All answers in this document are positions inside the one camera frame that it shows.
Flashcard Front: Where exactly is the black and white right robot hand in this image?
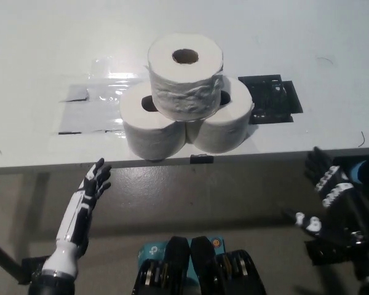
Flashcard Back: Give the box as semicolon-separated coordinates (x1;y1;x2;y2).
281;146;369;256

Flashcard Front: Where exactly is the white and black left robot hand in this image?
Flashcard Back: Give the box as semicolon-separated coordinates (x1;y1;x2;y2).
42;158;113;276

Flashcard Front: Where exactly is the smooth white toilet paper roll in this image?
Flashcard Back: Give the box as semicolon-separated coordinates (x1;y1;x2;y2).
119;83;187;160
186;76;255;154

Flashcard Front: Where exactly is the blue round object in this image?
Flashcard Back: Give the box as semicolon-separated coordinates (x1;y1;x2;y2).
349;159;369;185

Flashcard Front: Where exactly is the black slanted table leg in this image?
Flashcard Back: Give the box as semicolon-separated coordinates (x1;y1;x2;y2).
0;235;25;277

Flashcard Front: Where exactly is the teal tp-link box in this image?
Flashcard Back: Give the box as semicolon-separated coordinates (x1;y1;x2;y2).
137;235;225;277

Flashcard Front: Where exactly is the clear plastic sheet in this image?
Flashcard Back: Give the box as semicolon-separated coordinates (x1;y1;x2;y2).
49;55;151;136

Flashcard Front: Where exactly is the black tape square patch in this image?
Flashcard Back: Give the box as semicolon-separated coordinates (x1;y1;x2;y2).
238;73;304;125

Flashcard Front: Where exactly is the small black tape strip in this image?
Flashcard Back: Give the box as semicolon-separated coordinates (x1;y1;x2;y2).
189;153;215;164

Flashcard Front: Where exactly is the black table frame bracket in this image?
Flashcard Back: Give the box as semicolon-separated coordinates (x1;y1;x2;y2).
331;156;369;185

